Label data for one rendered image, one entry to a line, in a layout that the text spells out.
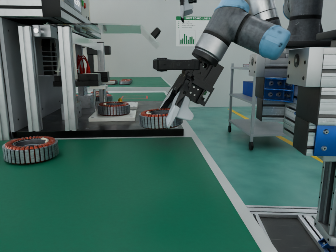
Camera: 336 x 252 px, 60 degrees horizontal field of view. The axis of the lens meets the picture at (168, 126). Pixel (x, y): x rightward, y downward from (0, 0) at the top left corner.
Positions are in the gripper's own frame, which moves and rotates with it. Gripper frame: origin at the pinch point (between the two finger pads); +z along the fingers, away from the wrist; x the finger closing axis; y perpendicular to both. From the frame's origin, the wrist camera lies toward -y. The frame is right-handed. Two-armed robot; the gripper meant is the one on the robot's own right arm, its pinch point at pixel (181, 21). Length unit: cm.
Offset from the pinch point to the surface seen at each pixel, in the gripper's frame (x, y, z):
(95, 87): -50, -28, 27
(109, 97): 6, -38, 37
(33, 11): -70, -36, 7
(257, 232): -112, 12, 40
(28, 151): -90, -29, 37
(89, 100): -28, -37, 34
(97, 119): -54, -26, 37
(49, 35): -63, -36, 12
